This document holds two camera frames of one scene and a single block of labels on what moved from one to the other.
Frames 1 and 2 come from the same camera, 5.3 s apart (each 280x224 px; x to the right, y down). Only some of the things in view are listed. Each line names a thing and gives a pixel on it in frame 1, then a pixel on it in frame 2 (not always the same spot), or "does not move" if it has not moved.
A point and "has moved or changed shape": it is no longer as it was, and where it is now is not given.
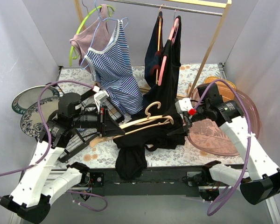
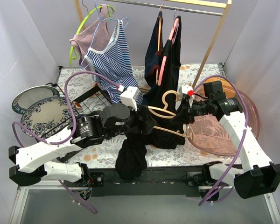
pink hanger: x=175 y=25 does not move
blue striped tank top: x=112 y=69 does not move
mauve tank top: x=98 y=36 does not move
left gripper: x=102 y=122 → x=141 y=117
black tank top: x=130 y=161 does not move
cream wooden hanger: x=164 y=119 has moved or changed shape
